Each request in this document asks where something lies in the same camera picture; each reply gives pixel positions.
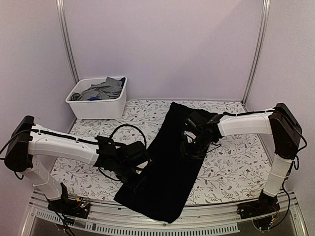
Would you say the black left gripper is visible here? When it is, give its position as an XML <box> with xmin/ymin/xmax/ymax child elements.
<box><xmin>114</xmin><ymin>161</ymin><xmax>148</xmax><ymax>194</ymax></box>

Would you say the black t-shirt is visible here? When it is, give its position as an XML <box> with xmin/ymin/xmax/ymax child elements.
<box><xmin>114</xmin><ymin>102</ymin><xmax>204</xmax><ymax>223</ymax></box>

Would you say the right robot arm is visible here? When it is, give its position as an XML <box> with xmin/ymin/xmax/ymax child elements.
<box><xmin>180</xmin><ymin>103</ymin><xmax>302</xmax><ymax>214</ymax></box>

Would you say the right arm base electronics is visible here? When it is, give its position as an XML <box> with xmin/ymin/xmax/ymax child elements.
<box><xmin>236</xmin><ymin>200</ymin><xmax>280</xmax><ymax>231</ymax></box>

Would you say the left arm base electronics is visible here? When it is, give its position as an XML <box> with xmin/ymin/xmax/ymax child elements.
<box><xmin>47</xmin><ymin>198</ymin><xmax>91</xmax><ymax>219</ymax></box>

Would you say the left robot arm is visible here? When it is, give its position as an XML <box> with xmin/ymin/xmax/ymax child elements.
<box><xmin>2</xmin><ymin>116</ymin><xmax>151</xmax><ymax>213</ymax></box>

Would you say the white plastic laundry bin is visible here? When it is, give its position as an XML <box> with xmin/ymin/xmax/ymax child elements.
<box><xmin>65</xmin><ymin>76</ymin><xmax>128</xmax><ymax>119</ymax></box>

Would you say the floral tablecloth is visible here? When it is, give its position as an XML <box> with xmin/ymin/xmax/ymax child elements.
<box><xmin>51</xmin><ymin>100</ymin><xmax>271</xmax><ymax>205</ymax></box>

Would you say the grey garment in bin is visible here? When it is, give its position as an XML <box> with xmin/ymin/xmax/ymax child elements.
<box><xmin>69</xmin><ymin>77</ymin><xmax>124</xmax><ymax>101</ymax></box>

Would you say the blue garment in bin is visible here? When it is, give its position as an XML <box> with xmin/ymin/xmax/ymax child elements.
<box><xmin>120</xmin><ymin>77</ymin><xmax>126</xmax><ymax>85</ymax></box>

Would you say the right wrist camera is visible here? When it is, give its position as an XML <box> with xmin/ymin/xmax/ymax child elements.
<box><xmin>185</xmin><ymin>111</ymin><xmax>208</xmax><ymax>134</ymax></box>

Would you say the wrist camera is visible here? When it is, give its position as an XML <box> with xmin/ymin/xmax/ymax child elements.
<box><xmin>123</xmin><ymin>141</ymin><xmax>151</xmax><ymax>168</ymax></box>
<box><xmin>185</xmin><ymin>111</ymin><xmax>208</xmax><ymax>134</ymax></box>

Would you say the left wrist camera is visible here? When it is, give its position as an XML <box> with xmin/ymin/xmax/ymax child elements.
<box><xmin>123</xmin><ymin>141</ymin><xmax>151</xmax><ymax>168</ymax></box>

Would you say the aluminium front rail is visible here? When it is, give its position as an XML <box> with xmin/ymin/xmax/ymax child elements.
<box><xmin>21</xmin><ymin>190</ymin><xmax>310</xmax><ymax>236</ymax></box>

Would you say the right aluminium frame post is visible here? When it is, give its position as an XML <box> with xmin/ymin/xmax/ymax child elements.
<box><xmin>241</xmin><ymin>0</ymin><xmax>271</xmax><ymax>106</ymax></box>

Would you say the aluminium frame post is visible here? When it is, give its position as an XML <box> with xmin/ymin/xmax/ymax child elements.
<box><xmin>241</xmin><ymin>0</ymin><xmax>271</xmax><ymax>106</ymax></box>
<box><xmin>56</xmin><ymin>0</ymin><xmax>79</xmax><ymax>84</ymax></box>

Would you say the left aluminium frame post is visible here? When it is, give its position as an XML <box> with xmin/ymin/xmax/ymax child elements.
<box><xmin>56</xmin><ymin>0</ymin><xmax>79</xmax><ymax>84</ymax></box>

